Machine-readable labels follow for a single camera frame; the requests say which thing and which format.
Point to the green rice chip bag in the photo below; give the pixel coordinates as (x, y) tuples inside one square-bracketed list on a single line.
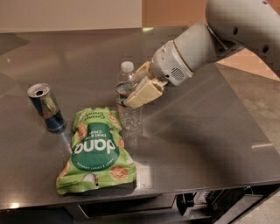
[(98, 157)]

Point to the blue silver drink can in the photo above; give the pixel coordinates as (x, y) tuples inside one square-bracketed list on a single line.
[(44, 102)]

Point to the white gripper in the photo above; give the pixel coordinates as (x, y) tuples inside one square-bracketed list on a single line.
[(168, 62)]

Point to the black clamp under table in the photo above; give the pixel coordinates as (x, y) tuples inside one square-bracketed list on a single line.
[(186, 202)]

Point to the clear plastic water bottle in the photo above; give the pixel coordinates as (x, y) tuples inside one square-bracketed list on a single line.
[(130, 117)]

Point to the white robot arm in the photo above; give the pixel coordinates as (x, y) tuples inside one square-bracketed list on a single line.
[(230, 26)]

